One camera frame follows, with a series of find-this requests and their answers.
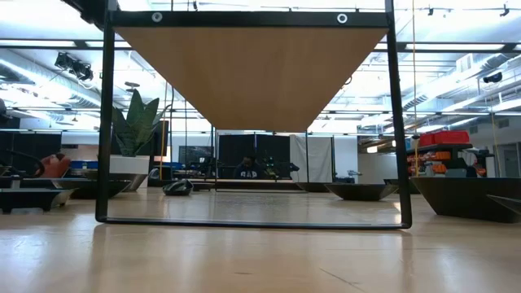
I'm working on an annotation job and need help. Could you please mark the black leaf-shaped plate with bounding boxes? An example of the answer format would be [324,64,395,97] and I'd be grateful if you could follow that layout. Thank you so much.
[51,177,132,201]
[324,182,400,202]
[295,181,331,194]

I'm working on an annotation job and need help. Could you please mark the black teardrop plate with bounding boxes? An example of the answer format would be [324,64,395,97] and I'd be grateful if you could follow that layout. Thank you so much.
[486,194,521,216]
[162,178,195,197]

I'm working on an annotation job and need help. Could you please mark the black wavy square plate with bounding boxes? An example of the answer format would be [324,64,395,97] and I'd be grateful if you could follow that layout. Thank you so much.
[383,177,421,195]
[83,169,150,193]
[409,175,521,224]

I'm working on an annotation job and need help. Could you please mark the black small square plate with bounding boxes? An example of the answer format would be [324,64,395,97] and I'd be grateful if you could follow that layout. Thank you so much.
[0,186,77,215]

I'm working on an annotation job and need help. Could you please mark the black partition panel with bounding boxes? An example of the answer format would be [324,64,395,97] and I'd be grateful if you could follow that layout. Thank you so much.
[0,117,63,178]
[217,133,291,180]

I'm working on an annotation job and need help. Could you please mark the person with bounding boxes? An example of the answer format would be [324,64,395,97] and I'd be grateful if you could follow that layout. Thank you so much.
[232,153,265,181]
[34,152,72,179]

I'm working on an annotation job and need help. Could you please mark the white hanging sheet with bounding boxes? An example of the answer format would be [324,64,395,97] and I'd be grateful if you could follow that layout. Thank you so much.
[289,134,335,184]

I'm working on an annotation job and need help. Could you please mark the dark monitor screen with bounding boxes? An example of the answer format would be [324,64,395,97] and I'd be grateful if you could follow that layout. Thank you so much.
[178,145,215,166]

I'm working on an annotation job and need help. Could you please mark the wooden sorting tray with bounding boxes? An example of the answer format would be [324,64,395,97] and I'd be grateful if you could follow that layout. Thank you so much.
[95,0,413,230]

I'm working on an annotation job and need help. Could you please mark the potted plant white pot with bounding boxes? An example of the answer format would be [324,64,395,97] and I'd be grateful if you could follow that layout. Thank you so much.
[108,89,172,189]

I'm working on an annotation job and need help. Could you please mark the blue storage bins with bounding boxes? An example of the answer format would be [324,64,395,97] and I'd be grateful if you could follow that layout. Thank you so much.
[69,160,102,170]

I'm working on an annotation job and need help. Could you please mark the large red storage bin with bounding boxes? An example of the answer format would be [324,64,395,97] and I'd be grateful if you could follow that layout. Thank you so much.
[432,129,471,146]

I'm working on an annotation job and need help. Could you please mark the black storage rack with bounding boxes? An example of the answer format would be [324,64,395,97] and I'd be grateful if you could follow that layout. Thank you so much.
[406,142,489,179]

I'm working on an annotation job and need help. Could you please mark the black ceiling spotlight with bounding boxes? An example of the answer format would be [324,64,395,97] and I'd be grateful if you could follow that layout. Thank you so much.
[54,51,95,82]

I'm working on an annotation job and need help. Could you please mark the black aluminium station frame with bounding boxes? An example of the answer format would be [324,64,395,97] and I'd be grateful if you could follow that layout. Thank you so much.
[148,177,408,192]

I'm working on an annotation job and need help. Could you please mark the black ceiling camera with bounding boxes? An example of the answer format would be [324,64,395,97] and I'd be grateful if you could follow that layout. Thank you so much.
[482,71,504,85]

